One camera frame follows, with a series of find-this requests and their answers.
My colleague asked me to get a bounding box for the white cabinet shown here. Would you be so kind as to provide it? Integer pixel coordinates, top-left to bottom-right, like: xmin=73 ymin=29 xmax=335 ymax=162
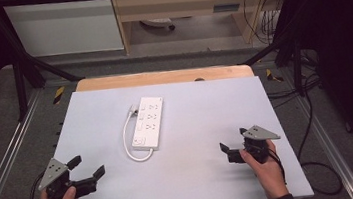
xmin=2 ymin=0 xmax=125 ymax=63

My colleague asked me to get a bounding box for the beige wooden desk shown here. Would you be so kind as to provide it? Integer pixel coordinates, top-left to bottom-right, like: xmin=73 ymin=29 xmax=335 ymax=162
xmin=109 ymin=0 xmax=296 ymax=59

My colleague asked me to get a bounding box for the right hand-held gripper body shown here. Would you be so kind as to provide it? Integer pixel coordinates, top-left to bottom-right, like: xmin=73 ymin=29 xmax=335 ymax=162
xmin=224 ymin=122 xmax=284 ymax=169

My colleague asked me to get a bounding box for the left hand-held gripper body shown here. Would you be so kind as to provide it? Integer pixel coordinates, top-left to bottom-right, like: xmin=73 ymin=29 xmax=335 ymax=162
xmin=34 ymin=153 xmax=100 ymax=199

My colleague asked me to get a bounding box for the bundle of black cables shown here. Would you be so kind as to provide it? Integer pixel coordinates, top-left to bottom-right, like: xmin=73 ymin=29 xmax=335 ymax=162
xmin=241 ymin=0 xmax=289 ymax=48

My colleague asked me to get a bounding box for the wooden table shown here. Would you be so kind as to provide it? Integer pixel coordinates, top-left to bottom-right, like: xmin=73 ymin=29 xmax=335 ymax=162
xmin=74 ymin=59 xmax=256 ymax=98

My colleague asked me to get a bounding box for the office chair base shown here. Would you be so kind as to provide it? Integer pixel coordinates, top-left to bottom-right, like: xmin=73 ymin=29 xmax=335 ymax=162
xmin=138 ymin=15 xmax=178 ymax=35

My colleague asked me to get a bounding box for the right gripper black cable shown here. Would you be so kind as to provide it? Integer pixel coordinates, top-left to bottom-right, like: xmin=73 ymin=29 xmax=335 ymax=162
xmin=266 ymin=147 xmax=288 ymax=187

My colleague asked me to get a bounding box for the yellow black tape marker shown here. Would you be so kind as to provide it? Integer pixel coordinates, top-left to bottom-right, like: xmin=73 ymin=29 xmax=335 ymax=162
xmin=50 ymin=85 xmax=68 ymax=106
xmin=264 ymin=66 xmax=285 ymax=84

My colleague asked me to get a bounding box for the white power strip cable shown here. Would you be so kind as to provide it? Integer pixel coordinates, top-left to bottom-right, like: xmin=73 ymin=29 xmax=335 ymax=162
xmin=118 ymin=103 xmax=156 ymax=165

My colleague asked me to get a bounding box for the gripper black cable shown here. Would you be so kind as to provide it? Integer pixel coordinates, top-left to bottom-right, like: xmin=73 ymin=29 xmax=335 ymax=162
xmin=266 ymin=147 xmax=288 ymax=187
xmin=25 ymin=170 xmax=50 ymax=199

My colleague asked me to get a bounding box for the white power strip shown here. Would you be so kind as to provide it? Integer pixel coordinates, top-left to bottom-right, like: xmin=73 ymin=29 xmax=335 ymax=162
xmin=125 ymin=94 xmax=170 ymax=155

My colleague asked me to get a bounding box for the person's right hand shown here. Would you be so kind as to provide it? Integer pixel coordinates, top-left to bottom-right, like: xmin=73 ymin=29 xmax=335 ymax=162
xmin=237 ymin=137 xmax=289 ymax=199

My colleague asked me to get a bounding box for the black floor cable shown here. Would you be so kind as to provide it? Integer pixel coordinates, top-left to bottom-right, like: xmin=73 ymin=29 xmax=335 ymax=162
xmin=264 ymin=71 xmax=346 ymax=199

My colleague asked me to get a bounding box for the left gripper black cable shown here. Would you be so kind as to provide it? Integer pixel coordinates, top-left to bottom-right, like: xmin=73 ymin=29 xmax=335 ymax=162
xmin=25 ymin=170 xmax=50 ymax=199

